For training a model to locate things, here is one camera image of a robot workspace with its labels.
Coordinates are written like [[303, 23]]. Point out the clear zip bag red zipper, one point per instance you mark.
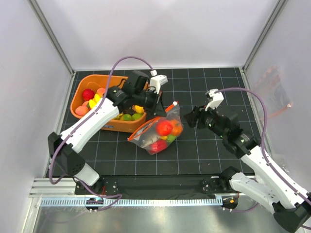
[[148, 128]]

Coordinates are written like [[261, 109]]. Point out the pink peach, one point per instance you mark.
[[81, 110], [100, 91]]

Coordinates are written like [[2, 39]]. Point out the black grid mat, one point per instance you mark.
[[193, 152]]

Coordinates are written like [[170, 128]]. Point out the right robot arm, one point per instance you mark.
[[289, 203]]

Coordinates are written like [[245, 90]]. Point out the slotted cable duct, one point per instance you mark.
[[94, 202]]

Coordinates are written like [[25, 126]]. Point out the red orange tomato toy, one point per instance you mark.
[[164, 128]]

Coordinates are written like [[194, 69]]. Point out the grey beige fish toy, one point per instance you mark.
[[149, 140]]

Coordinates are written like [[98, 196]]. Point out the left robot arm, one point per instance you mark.
[[64, 148]]

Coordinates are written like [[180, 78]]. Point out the yellow banana bunch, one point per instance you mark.
[[92, 102]]

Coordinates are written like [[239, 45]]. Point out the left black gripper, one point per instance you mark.
[[160, 110]]

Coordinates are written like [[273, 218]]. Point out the orange plastic basket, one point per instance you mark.
[[94, 82]]

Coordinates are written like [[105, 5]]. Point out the small orange pumpkin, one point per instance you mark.
[[177, 127]]

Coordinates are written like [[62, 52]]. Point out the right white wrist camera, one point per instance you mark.
[[215, 98]]

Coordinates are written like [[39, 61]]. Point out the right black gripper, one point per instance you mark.
[[199, 113]]

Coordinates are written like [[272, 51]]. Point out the light green round fruit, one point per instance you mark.
[[171, 138]]

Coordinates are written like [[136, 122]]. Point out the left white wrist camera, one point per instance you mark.
[[156, 81]]

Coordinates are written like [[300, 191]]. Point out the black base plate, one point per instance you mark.
[[163, 187]]

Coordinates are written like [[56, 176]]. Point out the red bell pepper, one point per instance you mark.
[[158, 146]]

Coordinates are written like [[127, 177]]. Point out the red apple toy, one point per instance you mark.
[[88, 94]]

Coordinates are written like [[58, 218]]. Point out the yellow lemon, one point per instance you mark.
[[139, 109]]

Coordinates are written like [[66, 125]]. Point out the green lime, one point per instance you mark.
[[136, 116], [126, 117]]

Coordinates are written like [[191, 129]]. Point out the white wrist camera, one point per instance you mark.
[[156, 81], [215, 98]]

